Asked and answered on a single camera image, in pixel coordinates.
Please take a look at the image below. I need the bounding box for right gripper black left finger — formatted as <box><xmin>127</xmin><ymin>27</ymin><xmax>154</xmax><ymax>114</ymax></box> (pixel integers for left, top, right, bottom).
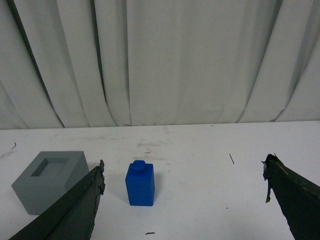
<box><xmin>11</xmin><ymin>160</ymin><xmax>105</xmax><ymax>240</ymax></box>

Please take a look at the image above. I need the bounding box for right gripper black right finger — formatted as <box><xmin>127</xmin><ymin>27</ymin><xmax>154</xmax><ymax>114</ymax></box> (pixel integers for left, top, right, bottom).
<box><xmin>262</xmin><ymin>154</ymin><xmax>320</xmax><ymax>240</ymax></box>

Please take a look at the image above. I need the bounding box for blue plastic block part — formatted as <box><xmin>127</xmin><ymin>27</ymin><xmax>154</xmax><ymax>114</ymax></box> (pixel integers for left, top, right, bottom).
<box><xmin>125</xmin><ymin>160</ymin><xmax>155</xmax><ymax>207</ymax></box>

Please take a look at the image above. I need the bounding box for gray base block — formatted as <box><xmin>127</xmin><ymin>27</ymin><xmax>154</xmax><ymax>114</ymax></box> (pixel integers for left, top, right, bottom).
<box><xmin>11</xmin><ymin>151</ymin><xmax>89</xmax><ymax>215</ymax></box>

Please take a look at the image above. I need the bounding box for white curtain backdrop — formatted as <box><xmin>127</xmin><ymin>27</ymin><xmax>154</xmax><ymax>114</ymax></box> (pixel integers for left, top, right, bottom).
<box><xmin>0</xmin><ymin>0</ymin><xmax>320</xmax><ymax>130</ymax></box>

